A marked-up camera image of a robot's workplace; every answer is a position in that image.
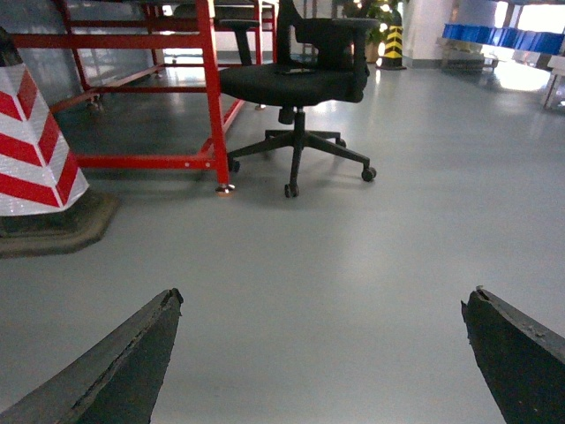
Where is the red metal workbench frame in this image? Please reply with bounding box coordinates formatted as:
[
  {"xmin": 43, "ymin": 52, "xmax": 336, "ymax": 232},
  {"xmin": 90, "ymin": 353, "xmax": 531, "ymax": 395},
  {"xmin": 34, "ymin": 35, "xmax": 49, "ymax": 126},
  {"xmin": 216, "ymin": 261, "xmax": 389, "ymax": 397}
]
[{"xmin": 12, "ymin": 1, "xmax": 244, "ymax": 196}]

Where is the yellow black striped bollard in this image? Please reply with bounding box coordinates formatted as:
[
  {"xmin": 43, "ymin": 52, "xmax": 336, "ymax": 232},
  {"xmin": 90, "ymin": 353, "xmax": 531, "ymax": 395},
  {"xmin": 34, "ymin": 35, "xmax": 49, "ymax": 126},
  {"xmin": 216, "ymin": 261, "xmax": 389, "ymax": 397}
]
[{"xmin": 377, "ymin": 10, "xmax": 406, "ymax": 71}]

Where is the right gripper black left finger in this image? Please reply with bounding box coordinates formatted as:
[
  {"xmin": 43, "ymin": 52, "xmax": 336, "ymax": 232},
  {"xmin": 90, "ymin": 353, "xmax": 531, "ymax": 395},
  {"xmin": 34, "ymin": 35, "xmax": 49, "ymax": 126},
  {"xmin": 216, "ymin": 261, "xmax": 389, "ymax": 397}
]
[{"xmin": 1, "ymin": 288, "xmax": 184, "ymax": 423}]

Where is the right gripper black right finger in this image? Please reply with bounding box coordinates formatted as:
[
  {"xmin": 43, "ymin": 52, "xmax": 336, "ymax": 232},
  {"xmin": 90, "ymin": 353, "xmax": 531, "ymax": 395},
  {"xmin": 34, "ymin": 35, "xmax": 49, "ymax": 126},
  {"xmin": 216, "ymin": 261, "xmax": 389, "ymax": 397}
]
[{"xmin": 461, "ymin": 287, "xmax": 564, "ymax": 423}]

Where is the red white traffic cone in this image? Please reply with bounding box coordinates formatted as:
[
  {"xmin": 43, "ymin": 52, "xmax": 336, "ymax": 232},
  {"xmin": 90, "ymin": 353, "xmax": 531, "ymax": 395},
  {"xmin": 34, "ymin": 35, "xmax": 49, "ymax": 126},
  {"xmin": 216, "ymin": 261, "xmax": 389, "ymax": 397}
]
[{"xmin": 1, "ymin": 31, "xmax": 119, "ymax": 258}]

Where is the green potted plant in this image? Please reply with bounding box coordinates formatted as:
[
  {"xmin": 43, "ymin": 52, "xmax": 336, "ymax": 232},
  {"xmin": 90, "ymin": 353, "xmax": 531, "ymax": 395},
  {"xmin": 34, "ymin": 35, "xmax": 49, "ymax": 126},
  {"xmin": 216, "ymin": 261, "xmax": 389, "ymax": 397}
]
[{"xmin": 342, "ymin": 0, "xmax": 402, "ymax": 64}]

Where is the black office chair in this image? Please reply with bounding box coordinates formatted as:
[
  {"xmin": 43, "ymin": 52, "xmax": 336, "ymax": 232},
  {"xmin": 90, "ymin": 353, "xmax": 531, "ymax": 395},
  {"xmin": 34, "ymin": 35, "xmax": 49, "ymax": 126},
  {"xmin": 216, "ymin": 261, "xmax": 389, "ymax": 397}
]
[{"xmin": 220, "ymin": 1, "xmax": 380, "ymax": 198}]

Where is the row of blue bins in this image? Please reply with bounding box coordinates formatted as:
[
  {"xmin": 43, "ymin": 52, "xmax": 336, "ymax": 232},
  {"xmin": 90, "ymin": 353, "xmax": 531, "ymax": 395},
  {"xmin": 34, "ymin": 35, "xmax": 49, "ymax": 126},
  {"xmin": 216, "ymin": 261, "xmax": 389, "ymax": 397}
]
[{"xmin": 442, "ymin": 24, "xmax": 564, "ymax": 55}]

